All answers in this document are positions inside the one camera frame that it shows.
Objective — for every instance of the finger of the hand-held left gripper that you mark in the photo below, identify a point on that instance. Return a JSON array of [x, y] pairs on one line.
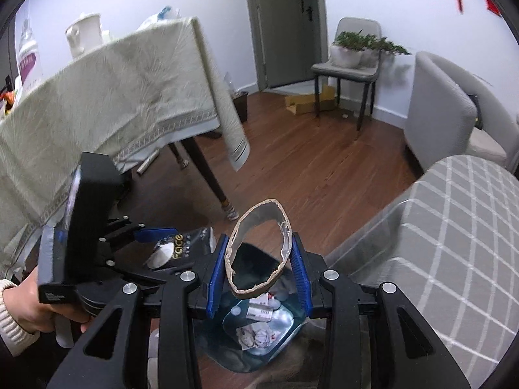
[[162, 271], [156, 234]]

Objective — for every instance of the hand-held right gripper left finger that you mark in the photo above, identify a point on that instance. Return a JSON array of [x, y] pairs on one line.
[[214, 283]]

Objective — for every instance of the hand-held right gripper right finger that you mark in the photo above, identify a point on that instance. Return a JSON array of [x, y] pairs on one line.
[[301, 279]]

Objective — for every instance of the black glossy packet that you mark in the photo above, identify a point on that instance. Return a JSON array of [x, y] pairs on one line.
[[186, 247]]

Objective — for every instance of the dark trash bin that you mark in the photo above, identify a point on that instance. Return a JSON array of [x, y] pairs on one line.
[[223, 348]]

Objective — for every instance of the cardboard tape roll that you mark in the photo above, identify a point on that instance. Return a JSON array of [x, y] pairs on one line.
[[259, 210]]

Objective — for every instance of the person's left forearm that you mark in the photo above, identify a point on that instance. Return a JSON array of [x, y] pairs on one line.
[[12, 332]]

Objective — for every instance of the person's left hand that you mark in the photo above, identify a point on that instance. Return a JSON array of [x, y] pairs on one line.
[[34, 312]]

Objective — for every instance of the white red printed wrapper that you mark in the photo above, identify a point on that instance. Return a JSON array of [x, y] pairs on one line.
[[259, 310]]

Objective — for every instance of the crumpled printed paper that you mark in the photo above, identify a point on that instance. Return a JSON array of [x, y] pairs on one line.
[[255, 337]]

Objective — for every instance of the silver rolled tube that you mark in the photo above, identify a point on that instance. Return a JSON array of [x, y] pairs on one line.
[[148, 162]]

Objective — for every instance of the dark wooden dining table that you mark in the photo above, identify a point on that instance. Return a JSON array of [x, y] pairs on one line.
[[206, 174]]

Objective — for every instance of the table with beige cloth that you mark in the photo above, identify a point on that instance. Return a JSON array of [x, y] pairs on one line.
[[101, 101]]

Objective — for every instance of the black wastebasket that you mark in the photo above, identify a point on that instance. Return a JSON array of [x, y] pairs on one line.
[[242, 107]]

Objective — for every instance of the white purple label bottle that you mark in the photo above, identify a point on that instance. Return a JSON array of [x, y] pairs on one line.
[[28, 56]]

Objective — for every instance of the white ceramic pot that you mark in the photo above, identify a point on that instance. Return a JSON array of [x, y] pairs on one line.
[[83, 34]]

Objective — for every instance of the flat cardboard box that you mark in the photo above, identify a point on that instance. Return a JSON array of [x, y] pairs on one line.
[[308, 101]]

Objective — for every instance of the white plastic bag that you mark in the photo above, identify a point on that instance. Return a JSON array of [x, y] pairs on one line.
[[160, 18]]

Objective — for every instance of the grey dining chair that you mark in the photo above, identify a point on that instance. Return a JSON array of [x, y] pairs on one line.
[[344, 71]]

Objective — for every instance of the grey armchair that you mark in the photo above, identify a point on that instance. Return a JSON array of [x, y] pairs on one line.
[[438, 105]]

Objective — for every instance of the grey green door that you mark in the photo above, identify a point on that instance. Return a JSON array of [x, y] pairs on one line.
[[284, 32]]

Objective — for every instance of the potted green plant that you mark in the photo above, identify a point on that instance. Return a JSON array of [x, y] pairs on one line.
[[357, 42]]

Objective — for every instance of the red hanging scroll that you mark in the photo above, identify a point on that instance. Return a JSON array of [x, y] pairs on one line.
[[492, 5]]

